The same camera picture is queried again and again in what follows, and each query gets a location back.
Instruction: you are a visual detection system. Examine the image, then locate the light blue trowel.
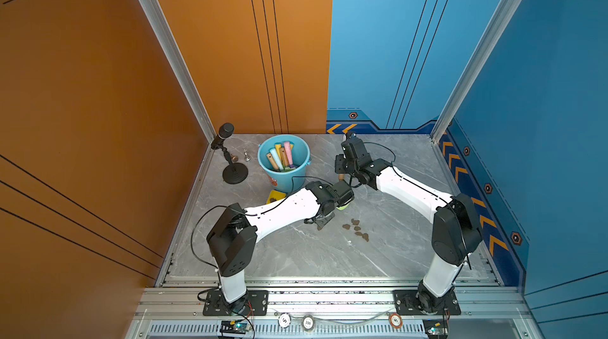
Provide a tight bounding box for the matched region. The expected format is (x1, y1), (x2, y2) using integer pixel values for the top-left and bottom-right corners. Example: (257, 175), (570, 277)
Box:
(270, 148), (284, 171)

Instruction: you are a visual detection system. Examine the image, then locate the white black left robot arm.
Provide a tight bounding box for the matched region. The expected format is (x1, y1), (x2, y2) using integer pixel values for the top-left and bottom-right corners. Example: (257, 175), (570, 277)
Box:
(207, 181), (354, 307)

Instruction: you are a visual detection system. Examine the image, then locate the light blue plastic bucket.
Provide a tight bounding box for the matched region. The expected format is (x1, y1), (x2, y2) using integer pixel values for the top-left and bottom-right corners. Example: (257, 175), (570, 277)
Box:
(257, 134), (310, 193)

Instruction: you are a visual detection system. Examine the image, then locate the green trowel brown handle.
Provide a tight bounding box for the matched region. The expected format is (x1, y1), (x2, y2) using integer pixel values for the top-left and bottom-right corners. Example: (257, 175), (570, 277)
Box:
(281, 146), (290, 169)

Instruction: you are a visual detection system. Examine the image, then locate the yellow trowel wooden handle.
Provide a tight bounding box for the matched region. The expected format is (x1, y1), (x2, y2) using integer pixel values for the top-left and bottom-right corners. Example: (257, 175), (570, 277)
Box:
(266, 190), (287, 204)

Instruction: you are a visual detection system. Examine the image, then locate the purple trowel pink handle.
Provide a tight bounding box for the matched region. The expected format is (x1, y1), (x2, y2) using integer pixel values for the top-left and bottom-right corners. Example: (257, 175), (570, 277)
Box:
(283, 141), (295, 168)

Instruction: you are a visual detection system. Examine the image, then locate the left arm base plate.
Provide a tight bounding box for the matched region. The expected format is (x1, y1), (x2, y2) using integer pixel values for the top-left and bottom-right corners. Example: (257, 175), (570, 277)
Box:
(197, 288), (269, 317)

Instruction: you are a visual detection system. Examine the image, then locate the green trowel wooden handle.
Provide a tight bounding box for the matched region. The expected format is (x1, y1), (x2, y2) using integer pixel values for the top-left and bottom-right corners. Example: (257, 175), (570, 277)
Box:
(334, 174), (353, 210)
(266, 152), (280, 171)

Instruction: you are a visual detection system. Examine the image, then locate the green trowel yellow blue handle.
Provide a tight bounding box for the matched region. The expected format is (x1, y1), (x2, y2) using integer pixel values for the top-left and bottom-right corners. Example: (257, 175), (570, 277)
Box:
(286, 144), (295, 168)

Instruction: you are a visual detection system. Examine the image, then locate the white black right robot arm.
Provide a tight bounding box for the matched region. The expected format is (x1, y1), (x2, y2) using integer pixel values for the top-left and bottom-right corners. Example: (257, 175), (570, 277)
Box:
(335, 133), (483, 315)

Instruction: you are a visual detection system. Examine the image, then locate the black microphone on stand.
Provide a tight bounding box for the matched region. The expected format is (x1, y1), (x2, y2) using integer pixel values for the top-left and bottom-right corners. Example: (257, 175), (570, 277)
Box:
(211, 123), (249, 185)

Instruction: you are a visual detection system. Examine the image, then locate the lime trowel yellow handle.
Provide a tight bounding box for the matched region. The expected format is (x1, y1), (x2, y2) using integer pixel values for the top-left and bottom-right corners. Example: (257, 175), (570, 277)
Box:
(275, 144), (283, 160)

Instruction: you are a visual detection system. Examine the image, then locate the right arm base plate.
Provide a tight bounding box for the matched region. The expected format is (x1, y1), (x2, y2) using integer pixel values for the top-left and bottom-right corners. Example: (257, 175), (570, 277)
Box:
(392, 288), (462, 316)

